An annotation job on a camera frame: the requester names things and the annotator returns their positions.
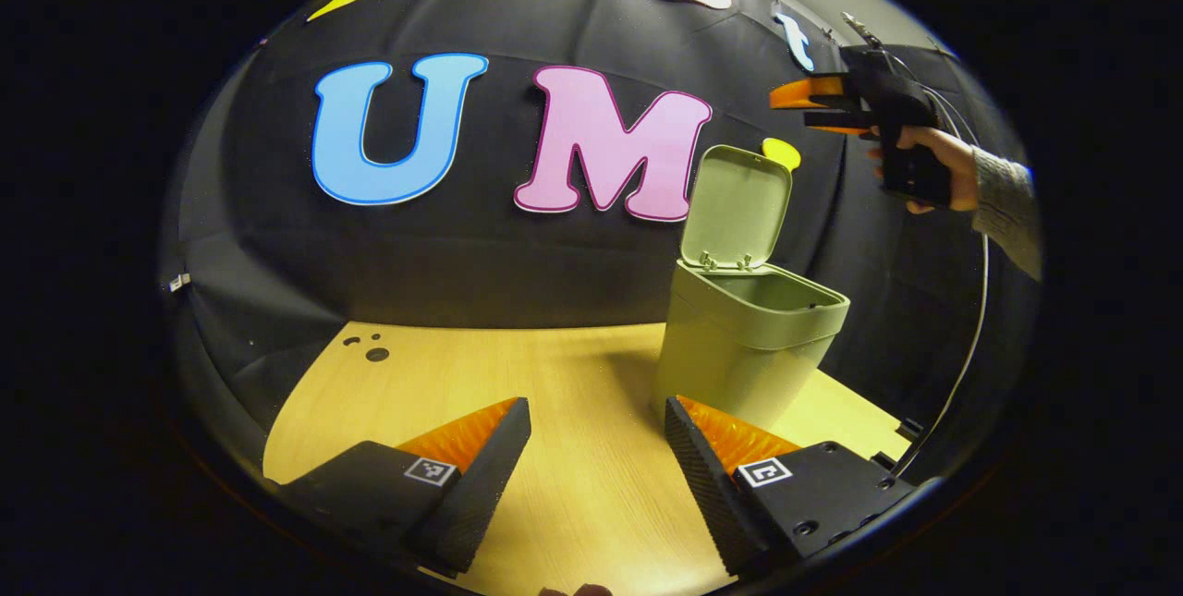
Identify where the white cable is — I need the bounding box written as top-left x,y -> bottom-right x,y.
889,231 -> 992,479

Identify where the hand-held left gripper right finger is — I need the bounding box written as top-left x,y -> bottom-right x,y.
664,395 -> 940,579

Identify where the pale green desktop garbage bin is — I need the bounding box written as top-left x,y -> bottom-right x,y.
652,145 -> 851,431

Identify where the black backdrop cloth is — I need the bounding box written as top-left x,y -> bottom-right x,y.
157,0 -> 1045,486

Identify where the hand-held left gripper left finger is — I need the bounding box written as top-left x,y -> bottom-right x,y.
276,396 -> 533,576

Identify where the wooden desktop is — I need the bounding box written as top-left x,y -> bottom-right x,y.
262,321 -> 916,596

